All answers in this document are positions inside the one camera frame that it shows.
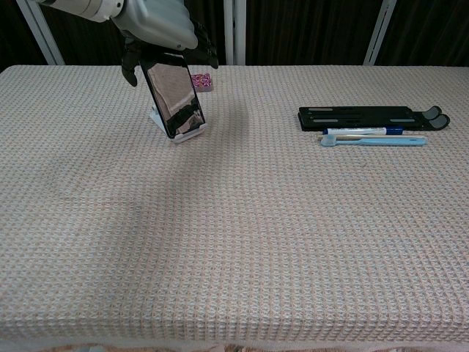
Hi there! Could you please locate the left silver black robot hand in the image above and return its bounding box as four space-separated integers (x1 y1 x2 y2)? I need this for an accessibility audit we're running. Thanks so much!
109 0 220 88

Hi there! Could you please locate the black smartphone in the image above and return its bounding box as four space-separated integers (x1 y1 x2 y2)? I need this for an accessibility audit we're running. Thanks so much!
139 51 205 139

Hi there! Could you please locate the white folding phone stand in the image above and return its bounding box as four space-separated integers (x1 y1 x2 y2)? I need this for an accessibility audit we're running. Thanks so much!
149 106 209 144

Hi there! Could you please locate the black folded laptop stand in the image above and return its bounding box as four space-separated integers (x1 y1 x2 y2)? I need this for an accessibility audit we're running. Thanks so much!
298 105 451 132

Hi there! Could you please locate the dark pleated curtain panel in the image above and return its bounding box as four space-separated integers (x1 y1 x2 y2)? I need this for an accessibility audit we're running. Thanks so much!
245 0 383 66
375 0 469 67
36 0 226 66
0 0 48 71

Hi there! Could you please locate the pink patterned small box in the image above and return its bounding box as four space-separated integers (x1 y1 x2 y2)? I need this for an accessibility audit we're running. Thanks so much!
191 72 215 93

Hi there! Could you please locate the beige waffle-weave tablecloth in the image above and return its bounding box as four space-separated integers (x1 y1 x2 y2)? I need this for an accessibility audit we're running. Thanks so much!
0 65 469 352

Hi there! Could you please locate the white marker with blue cap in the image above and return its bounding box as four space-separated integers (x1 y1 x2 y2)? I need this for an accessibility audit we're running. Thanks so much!
322 125 405 136

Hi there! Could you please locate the light blue toothbrush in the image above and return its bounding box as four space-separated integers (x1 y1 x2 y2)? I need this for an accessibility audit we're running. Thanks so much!
320 133 429 147

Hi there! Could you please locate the white frame post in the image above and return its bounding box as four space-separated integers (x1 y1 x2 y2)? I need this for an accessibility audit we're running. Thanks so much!
15 0 66 66
223 0 247 66
363 0 398 66

